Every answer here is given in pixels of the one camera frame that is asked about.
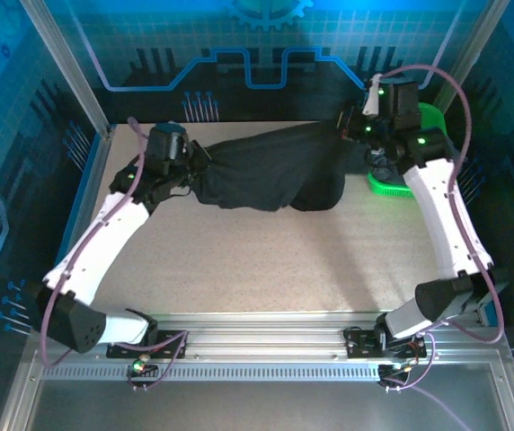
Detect black t-shirt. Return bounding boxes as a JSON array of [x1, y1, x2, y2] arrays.
[[184, 119, 375, 214]]

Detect green plastic basket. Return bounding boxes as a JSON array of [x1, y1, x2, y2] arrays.
[[366, 101, 448, 199]]

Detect small connector board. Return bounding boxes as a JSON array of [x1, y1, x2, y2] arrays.
[[126, 354, 160, 392], [377, 358, 421, 392]]

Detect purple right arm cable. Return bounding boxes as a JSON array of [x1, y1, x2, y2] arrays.
[[376, 64, 509, 392]]

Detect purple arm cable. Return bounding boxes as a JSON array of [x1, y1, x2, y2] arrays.
[[376, 64, 509, 392], [40, 116, 191, 392]]

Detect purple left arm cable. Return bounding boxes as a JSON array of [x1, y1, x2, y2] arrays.
[[40, 116, 191, 392]]

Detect aluminium frame post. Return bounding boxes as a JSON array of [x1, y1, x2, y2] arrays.
[[18, 0, 118, 138], [430, 0, 512, 116]]

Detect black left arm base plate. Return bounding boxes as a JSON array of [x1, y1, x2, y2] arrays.
[[105, 329, 190, 360]]

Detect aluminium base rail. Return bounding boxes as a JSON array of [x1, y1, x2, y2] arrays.
[[27, 311, 512, 363]]

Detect slotted grey cable duct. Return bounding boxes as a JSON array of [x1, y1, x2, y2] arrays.
[[40, 364, 383, 383]]

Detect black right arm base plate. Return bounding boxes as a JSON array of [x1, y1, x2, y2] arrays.
[[342, 326, 429, 360]]

